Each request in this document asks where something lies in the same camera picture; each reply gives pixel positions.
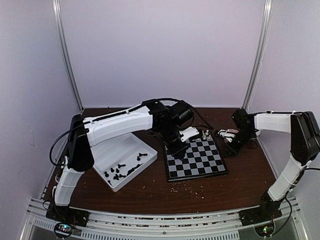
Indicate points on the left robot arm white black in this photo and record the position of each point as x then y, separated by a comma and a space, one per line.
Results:
95, 139

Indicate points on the white chess pieces row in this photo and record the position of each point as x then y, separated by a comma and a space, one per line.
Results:
205, 135

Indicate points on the black pawn in tray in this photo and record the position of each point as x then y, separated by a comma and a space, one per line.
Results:
140, 155

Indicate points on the white plastic tray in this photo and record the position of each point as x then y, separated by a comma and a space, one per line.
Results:
125, 160

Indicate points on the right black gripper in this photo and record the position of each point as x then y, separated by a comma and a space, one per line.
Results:
233, 150

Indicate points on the left aluminium corner post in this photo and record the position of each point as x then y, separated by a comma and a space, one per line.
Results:
56, 4

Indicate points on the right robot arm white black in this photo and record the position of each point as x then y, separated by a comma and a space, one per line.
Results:
302, 135

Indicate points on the right aluminium corner post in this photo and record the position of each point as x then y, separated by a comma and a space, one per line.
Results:
260, 50

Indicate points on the black white chess board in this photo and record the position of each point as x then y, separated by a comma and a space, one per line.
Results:
202, 159

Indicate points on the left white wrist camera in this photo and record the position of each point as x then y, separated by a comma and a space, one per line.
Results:
188, 133

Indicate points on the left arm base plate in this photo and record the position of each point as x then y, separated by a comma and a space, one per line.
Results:
67, 215

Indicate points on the aluminium corner post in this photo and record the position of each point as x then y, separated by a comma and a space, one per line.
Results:
56, 4
260, 50

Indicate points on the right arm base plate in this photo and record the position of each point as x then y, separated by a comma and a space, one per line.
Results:
254, 216

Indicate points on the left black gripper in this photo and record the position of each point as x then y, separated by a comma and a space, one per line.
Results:
176, 151

